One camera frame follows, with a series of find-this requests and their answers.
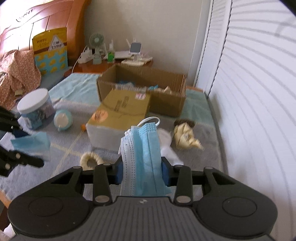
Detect blue face mask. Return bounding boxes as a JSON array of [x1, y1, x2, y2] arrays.
[[11, 132, 51, 161], [118, 116, 171, 197]]

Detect cream braided ring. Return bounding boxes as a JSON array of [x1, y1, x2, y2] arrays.
[[79, 151, 105, 171]]

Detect cream knotted fabric toy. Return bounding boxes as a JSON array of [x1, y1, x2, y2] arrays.
[[174, 123, 204, 150]]

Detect dark brown scrunchie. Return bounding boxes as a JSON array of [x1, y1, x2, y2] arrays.
[[174, 119, 196, 128]]

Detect blue round plush toy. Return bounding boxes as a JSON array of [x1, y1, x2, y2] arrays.
[[54, 109, 73, 132]]

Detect white sock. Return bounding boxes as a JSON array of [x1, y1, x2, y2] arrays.
[[157, 128, 184, 166]]

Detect white lidded plastic jar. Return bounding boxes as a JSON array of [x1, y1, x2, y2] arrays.
[[17, 88, 55, 130]]

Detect pink dotted cloth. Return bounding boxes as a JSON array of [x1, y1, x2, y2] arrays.
[[1, 50, 42, 110]]

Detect yellow blue snack bag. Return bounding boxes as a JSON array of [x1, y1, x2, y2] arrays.
[[32, 27, 68, 76]]

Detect brown cardboard box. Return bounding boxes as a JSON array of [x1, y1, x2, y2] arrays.
[[97, 64, 187, 118]]

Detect wooden nightstand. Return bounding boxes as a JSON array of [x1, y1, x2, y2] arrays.
[[63, 58, 154, 77]]

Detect gold tissue pack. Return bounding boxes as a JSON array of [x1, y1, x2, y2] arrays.
[[86, 89, 151, 152]]

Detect wooden headboard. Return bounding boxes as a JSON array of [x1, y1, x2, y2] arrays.
[[1, 0, 91, 66]]

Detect white power strip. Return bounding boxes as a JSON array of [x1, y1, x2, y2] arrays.
[[78, 47, 93, 64]]

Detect green small box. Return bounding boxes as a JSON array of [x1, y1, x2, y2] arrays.
[[107, 51, 115, 63]]

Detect white wifi router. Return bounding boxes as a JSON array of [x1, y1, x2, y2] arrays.
[[115, 39, 134, 60]]

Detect white louvered doors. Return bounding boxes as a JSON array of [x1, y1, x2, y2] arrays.
[[195, 1, 295, 240]]

